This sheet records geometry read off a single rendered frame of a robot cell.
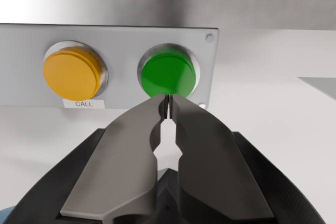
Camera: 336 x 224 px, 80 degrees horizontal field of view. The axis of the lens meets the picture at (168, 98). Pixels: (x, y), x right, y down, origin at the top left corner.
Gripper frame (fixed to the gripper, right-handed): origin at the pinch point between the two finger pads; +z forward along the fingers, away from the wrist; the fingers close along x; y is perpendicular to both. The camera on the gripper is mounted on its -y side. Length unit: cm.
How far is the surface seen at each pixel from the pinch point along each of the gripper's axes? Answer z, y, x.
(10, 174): 13.5, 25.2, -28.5
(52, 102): 3.3, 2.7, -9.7
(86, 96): 2.1, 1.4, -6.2
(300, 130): 13.4, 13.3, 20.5
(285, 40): 13.3, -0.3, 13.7
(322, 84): 99, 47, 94
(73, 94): 2.1, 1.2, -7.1
